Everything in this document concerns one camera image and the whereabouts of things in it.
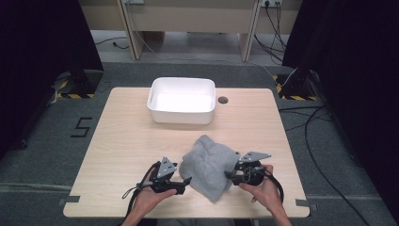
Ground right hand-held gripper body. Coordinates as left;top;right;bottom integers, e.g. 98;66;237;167
234;151;272;186

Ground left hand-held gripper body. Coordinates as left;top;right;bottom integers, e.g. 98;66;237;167
149;155;182;193

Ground grey shorts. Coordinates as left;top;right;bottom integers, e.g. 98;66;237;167
178;135;241;203

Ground white plastic basket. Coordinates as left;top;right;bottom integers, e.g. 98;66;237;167
146;76;216;125

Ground person's left hand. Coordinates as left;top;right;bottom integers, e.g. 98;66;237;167
133;185;178;218

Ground person's right hand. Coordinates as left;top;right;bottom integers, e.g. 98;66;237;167
239;166;284;216

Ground grey tape strip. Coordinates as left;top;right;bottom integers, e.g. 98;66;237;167
57;195;81;206
295;198;318;211

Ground black stand base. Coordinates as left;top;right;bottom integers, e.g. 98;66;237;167
272;67;319;102
51;69;104;100

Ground black curtain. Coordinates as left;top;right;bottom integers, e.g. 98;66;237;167
0;0;104;161
281;0;399;218

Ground beige background desk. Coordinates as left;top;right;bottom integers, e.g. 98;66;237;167
78;0;304;63

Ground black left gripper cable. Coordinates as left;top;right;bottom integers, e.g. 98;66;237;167
124;160;162;222

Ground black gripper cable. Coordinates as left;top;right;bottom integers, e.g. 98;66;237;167
264;171;285;204
124;160;162;222

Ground grey gripper strap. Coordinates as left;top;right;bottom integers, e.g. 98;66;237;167
121;183;149;201

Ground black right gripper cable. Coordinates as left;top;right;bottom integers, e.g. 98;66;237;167
264;171;285;204

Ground long black floor cable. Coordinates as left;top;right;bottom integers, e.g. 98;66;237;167
303;105;373;226

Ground short black floor cable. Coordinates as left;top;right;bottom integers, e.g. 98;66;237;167
278;105;326;111

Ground black power cable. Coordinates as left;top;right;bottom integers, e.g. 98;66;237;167
253;1;288;65

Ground black floor cable with plug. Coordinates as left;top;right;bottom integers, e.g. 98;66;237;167
93;37;130;51

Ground white wall socket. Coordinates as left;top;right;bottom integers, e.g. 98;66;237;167
260;0;283;8

